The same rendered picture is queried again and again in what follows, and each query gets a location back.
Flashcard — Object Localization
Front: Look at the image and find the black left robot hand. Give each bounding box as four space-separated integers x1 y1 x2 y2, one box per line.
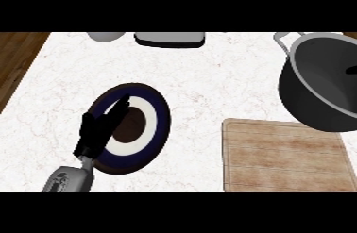
72 93 132 159

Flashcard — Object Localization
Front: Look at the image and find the wooden cutting board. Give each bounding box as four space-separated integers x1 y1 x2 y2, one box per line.
221 117 357 193

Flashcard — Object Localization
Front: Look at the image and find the dark grey pot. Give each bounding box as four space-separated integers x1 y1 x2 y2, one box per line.
273 31 357 133

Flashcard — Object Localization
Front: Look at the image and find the blue white brown plate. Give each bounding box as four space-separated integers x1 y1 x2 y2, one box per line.
85 82 174 175

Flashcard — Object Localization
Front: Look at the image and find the pale grey round object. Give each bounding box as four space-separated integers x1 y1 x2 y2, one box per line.
85 31 128 42

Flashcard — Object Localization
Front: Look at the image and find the grey black flat appliance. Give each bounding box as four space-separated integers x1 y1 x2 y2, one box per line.
132 31 206 49

